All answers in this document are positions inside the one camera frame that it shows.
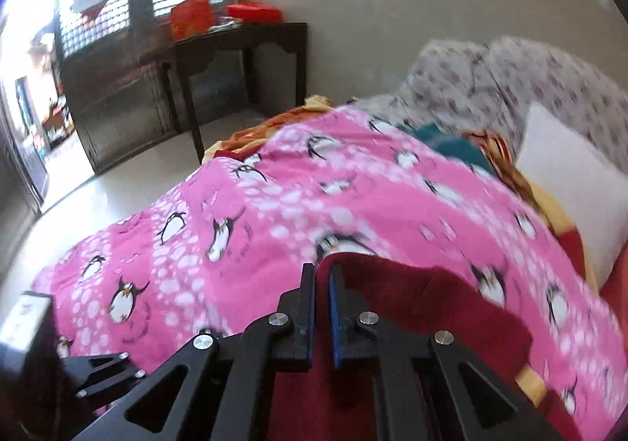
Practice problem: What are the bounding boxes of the dark red fleece sweater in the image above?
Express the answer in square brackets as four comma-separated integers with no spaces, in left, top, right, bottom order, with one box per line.
[267,253,579,440]

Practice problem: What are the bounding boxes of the pink penguin blanket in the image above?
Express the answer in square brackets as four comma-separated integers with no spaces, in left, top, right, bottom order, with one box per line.
[34,108,627,440]

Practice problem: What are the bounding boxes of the red heart cushion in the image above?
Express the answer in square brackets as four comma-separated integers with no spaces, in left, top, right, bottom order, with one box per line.
[599,246,628,324]

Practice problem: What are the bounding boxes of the white pillow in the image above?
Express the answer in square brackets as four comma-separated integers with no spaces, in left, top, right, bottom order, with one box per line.
[516,102,628,287]

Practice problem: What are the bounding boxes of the grey floral quilt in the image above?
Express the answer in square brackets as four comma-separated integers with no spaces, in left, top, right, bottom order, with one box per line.
[353,36,627,171]

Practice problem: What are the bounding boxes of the dark wooden side table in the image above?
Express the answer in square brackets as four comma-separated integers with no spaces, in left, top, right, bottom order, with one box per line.
[137,22,309,159]

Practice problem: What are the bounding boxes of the red box on table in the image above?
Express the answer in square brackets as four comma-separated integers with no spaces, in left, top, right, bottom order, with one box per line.
[227,2,283,24]

